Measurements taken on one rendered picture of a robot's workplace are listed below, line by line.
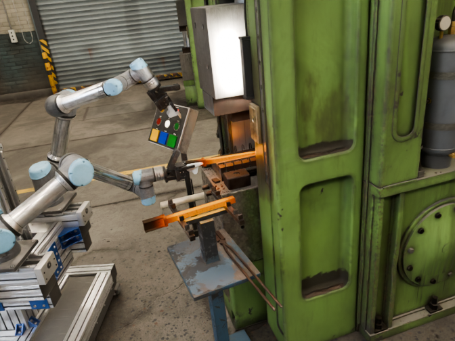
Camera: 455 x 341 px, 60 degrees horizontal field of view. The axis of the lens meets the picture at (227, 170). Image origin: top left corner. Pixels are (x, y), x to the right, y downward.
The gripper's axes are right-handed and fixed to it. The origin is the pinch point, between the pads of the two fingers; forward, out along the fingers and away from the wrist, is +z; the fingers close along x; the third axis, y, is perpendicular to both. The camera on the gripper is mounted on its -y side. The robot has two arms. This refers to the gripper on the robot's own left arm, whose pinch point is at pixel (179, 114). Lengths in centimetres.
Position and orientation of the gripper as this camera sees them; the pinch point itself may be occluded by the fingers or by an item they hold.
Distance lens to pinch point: 213.3
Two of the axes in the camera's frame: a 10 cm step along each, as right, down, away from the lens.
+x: 3.0, 3.6, -8.8
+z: 5.2, 7.1, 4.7
